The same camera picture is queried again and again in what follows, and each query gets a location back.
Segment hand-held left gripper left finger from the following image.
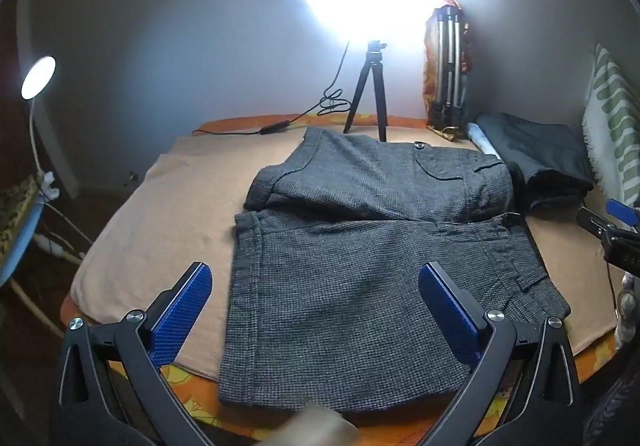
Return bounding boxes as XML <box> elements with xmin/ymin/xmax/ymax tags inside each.
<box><xmin>50</xmin><ymin>262</ymin><xmax>213</xmax><ymax>446</ymax></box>

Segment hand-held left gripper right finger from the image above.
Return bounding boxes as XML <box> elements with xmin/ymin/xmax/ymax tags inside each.
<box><xmin>417</xmin><ymin>262</ymin><xmax>583</xmax><ymax>446</ymax></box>

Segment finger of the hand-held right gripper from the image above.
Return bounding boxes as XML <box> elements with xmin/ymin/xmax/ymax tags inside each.
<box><xmin>576</xmin><ymin>207</ymin><xmax>622</xmax><ymax>248</ymax></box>
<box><xmin>606</xmin><ymin>199</ymin><xmax>640</xmax><ymax>228</ymax></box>

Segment grey houndstooth pants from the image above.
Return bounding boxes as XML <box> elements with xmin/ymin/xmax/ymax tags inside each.
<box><xmin>217</xmin><ymin>126</ymin><xmax>572</xmax><ymax>414</ymax></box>

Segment person's right hand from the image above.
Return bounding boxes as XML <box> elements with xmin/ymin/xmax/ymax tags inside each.
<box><xmin>615</xmin><ymin>273</ymin><xmax>640</xmax><ymax>352</ymax></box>

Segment dark folded cloth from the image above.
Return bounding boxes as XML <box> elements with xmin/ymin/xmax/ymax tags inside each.
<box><xmin>475</xmin><ymin>112</ymin><xmax>596</xmax><ymax>214</ymax></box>

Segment white green striped towel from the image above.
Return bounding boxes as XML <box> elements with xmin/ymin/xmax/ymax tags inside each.
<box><xmin>582</xmin><ymin>44</ymin><xmax>640</xmax><ymax>209</ymax></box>

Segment beige blanket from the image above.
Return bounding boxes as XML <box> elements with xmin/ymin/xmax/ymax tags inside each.
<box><xmin>70</xmin><ymin>131</ymin><xmax>621</xmax><ymax>379</ymax></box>

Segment white power strip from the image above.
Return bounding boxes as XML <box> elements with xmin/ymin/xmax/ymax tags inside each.
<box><xmin>32</xmin><ymin>231</ymin><xmax>86</xmax><ymax>264</ymax></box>

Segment white roll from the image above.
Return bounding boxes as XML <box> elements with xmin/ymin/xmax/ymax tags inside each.
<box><xmin>466</xmin><ymin>122</ymin><xmax>503</xmax><ymax>159</ymax></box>

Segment blurred beige cloth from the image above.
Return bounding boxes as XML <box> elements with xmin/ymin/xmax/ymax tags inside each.
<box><xmin>260</xmin><ymin>405</ymin><xmax>361</xmax><ymax>446</ymax></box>

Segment leopard print cushion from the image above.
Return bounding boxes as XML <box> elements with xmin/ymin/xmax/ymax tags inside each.
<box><xmin>0</xmin><ymin>173</ymin><xmax>43</xmax><ymax>257</ymax></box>

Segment folded silver tripod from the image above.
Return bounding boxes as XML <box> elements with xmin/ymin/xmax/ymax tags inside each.
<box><xmin>431</xmin><ymin>4</ymin><xmax>471</xmax><ymax>129</ymax></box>

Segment black tripod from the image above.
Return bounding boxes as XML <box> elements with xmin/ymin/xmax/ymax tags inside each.
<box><xmin>343</xmin><ymin>40</ymin><xmax>390</xmax><ymax>143</ymax></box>

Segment white clip lamp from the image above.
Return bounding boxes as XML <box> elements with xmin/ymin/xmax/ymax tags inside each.
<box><xmin>20</xmin><ymin>55</ymin><xmax>61</xmax><ymax>199</ymax></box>

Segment black power cable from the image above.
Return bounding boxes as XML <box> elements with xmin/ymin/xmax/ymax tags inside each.
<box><xmin>192</xmin><ymin>41</ymin><xmax>353</xmax><ymax>137</ymax></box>

